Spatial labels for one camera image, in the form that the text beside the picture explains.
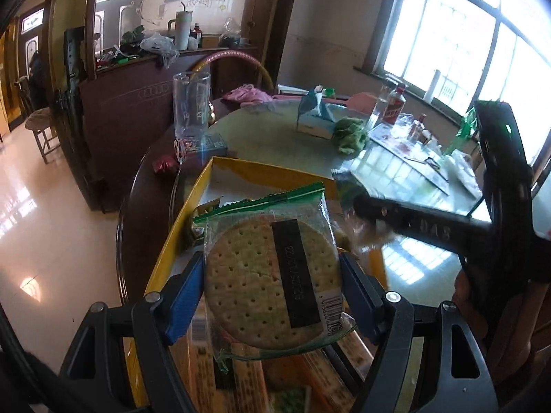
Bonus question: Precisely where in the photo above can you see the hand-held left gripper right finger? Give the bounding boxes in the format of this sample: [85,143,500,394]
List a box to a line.
[338,250,500,413]

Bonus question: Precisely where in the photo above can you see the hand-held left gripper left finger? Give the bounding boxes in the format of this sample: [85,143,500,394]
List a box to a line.
[58,250,205,413]

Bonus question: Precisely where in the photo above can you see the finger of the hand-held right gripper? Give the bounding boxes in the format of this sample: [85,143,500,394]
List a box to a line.
[353,195,491,254]

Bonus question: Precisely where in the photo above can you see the clear snack packet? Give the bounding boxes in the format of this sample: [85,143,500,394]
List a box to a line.
[336,215,401,254]

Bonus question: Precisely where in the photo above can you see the yellow cardboard box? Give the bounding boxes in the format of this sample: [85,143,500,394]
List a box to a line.
[129,156,390,413]

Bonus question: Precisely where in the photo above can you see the cracker packet with green trim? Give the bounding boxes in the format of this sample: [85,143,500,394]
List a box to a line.
[191,182,358,373]

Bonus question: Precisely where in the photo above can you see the person's right hand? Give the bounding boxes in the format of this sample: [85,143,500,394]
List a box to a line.
[452,269,478,310]

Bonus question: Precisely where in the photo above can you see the clear plastic bag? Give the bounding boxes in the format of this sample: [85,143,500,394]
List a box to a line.
[443,150,485,201]

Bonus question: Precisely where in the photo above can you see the green plastic bag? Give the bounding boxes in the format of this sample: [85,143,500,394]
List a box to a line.
[443,101,480,156]

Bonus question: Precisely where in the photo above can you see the printed placemat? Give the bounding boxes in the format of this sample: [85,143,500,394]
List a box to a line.
[368,123,450,196]

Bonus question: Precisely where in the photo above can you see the gold snack packet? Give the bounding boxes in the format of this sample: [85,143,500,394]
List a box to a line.
[189,198,225,246]

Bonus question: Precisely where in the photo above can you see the small glass bottle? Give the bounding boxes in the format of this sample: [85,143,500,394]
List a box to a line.
[407,113,428,142]

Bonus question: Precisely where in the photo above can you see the green cloth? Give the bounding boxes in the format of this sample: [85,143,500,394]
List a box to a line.
[333,117,368,156]

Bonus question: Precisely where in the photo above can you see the red label liquor bottle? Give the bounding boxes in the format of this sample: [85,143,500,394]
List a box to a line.
[382,83,407,125]

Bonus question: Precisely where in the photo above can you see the clear glass bottle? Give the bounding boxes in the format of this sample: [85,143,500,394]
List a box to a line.
[368,82,392,132]

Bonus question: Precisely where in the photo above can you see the red wrapper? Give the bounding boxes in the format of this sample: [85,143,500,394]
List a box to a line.
[153,155,181,175]

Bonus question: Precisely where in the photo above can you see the teal tissue box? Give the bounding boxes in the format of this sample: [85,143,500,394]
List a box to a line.
[296,88,341,140]

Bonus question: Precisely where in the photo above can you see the window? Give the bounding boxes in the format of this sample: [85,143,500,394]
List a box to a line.
[366,0,551,164]

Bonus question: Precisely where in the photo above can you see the small blue box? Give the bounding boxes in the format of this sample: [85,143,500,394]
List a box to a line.
[202,133,228,156]

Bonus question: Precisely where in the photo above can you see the white and green flat box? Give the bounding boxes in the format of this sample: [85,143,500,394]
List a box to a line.
[277,84,336,99]

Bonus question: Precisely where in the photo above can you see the glass pitcher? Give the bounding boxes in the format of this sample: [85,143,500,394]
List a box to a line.
[172,71,212,147]

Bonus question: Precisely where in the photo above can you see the dark wooden sideboard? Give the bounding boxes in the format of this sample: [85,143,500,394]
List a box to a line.
[77,45,263,211]

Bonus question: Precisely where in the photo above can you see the pink cloth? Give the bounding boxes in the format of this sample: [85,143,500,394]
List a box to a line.
[221,85,274,106]

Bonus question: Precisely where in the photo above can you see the wooden chair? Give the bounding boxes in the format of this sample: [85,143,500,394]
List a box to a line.
[15,75,63,164]

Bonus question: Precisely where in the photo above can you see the pink hoop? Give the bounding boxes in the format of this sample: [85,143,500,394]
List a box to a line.
[189,49,276,91]

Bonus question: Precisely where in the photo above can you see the white plastic bag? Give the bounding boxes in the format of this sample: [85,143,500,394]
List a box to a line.
[140,32,179,70]

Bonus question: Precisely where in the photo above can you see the white tumbler with straw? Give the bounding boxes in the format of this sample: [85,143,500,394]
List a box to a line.
[173,2,194,51]

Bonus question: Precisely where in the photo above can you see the green leafy plant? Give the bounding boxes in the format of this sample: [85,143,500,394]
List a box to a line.
[121,25,147,46]

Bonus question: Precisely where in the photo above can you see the wooden door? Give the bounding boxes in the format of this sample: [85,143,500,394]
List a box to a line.
[17,4,50,113]

